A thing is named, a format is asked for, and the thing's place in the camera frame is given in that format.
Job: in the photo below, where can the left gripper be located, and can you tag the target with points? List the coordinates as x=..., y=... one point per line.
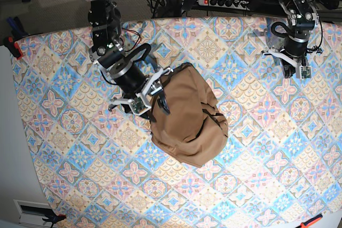
x=290, y=66

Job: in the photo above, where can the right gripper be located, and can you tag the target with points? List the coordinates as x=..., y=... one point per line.
x=135, y=84

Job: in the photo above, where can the brown t-shirt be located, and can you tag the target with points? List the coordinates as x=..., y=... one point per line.
x=195, y=131

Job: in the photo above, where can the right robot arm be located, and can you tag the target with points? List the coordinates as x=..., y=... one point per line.
x=108, y=53

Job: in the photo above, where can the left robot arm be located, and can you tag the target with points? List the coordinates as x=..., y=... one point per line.
x=302, y=18

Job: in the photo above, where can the patterned tablecloth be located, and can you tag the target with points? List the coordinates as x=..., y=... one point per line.
x=282, y=162

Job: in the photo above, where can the orange black clamp bottom left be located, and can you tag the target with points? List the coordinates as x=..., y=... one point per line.
x=51, y=217

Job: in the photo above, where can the orange clamp bottom right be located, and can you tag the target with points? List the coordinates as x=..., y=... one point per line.
x=310, y=221

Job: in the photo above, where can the red black clamp left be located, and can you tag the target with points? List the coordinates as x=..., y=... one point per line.
x=13, y=47

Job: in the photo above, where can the white floor vent box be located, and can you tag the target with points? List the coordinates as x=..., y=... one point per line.
x=31, y=214

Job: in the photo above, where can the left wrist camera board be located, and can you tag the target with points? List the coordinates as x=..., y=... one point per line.
x=304, y=72

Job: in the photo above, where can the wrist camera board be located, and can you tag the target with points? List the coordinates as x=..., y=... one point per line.
x=304, y=72
x=138, y=107

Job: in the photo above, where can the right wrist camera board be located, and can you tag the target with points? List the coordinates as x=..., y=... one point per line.
x=138, y=107

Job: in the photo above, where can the power strip with red switch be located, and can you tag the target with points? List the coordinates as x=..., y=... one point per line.
x=233, y=4

